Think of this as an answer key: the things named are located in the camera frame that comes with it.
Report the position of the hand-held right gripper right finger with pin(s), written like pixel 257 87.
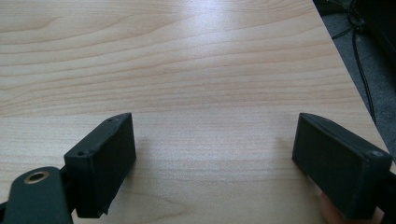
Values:
pixel 339 168

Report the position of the dark equipment box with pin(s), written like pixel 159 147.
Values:
pixel 383 21

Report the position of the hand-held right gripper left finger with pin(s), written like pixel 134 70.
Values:
pixel 102 161

